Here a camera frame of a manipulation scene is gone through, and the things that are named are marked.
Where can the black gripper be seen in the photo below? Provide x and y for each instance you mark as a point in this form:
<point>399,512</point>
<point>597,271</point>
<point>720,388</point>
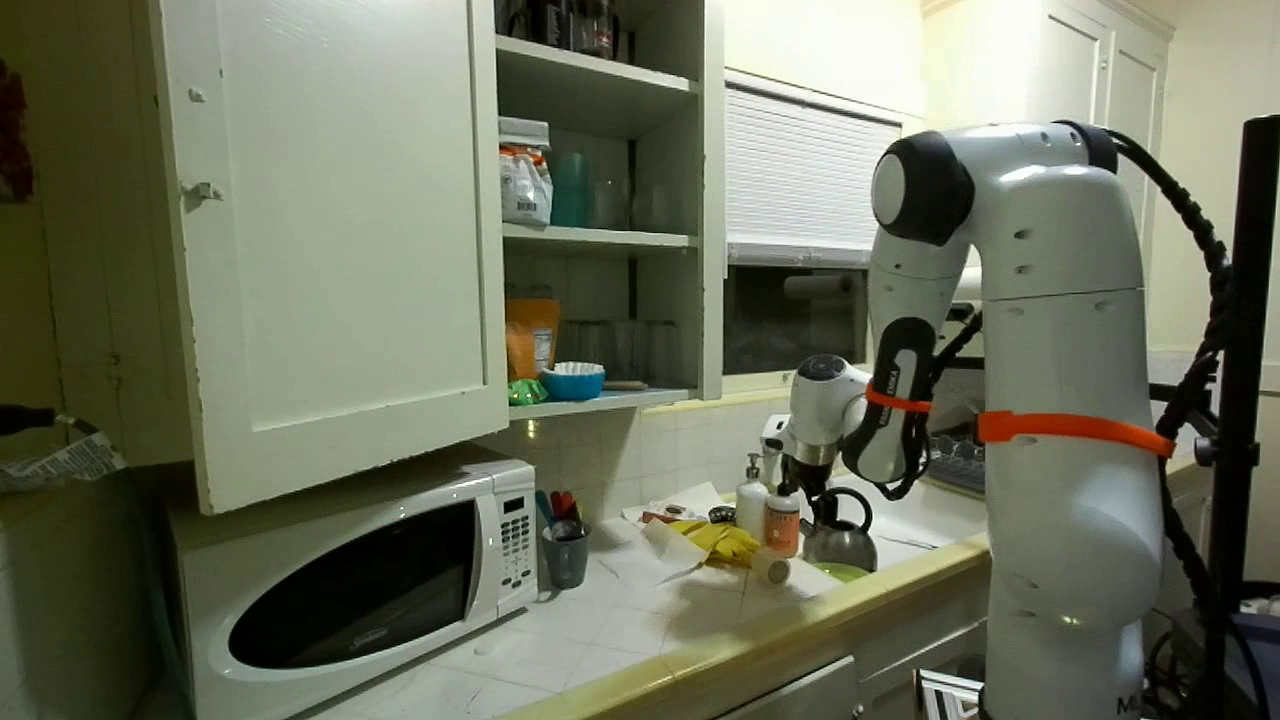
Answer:
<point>810,477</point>

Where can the clear packing tape roll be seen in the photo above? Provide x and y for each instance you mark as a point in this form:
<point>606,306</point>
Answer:
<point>773,574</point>

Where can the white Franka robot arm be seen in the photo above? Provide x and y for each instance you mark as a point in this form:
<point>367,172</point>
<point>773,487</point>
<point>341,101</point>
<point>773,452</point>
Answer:
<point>1066,265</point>

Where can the white counter base cabinet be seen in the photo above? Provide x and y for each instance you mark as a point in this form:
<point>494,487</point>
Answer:
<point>827,681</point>

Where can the white cabinet door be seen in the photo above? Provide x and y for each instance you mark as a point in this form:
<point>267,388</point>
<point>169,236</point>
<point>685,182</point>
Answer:
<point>334,240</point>

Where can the orange label soap bottle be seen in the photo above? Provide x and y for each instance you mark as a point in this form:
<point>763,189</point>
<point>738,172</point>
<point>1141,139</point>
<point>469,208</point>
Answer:
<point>783,524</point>

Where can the white soap dispenser bottle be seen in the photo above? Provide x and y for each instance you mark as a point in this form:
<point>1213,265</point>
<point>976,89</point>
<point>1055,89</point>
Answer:
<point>753,512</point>

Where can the dark round metal object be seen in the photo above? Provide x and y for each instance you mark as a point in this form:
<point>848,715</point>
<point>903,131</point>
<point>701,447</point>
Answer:
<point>720,512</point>

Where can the yellow rubber gloves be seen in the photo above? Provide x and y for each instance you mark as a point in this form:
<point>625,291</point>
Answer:
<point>720,540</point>

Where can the clear tumblers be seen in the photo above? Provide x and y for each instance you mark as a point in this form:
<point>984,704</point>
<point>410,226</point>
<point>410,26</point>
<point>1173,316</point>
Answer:
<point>606,348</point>

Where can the blue bowl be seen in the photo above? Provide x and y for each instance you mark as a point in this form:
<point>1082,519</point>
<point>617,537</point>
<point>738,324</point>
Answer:
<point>572,380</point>

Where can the grey utensil holder cup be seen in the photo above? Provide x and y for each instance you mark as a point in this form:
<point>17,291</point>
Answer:
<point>565,552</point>

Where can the striped dish towel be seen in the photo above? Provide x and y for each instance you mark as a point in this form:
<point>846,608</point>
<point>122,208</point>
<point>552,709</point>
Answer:
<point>950,699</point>

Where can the green cloth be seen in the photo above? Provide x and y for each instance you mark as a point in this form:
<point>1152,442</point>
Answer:
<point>525,392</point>

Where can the white window blind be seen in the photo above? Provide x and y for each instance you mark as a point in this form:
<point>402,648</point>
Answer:
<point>803,172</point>

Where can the orange food package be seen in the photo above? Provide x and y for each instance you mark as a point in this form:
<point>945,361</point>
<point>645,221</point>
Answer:
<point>530,335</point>

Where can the white storage bin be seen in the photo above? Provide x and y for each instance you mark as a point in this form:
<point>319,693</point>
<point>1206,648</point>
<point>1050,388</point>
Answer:
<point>704,160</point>

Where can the clear drinking glasses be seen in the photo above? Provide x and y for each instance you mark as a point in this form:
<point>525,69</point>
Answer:
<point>625,184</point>

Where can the teal plastic container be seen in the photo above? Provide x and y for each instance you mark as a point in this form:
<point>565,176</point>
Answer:
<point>572,189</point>

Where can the black vertical pole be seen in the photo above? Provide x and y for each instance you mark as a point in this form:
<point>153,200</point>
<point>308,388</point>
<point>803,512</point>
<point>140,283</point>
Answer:
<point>1252,345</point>

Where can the white microwave oven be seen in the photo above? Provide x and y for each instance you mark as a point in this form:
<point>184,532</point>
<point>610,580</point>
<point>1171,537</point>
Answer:
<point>346,587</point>

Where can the blue bin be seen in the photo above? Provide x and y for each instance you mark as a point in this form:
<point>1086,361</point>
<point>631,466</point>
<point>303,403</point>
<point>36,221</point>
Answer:
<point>1262,640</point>

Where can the dark glass jars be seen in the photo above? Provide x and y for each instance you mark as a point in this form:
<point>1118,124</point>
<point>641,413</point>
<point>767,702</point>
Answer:
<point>572,26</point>

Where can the crumpled aluminium foil tray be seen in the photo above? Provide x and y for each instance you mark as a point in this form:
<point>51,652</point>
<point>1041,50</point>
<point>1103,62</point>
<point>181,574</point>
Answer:
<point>67,463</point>

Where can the closed white wall cabinet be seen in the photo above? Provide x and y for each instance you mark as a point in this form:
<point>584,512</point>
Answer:
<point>1106,83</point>

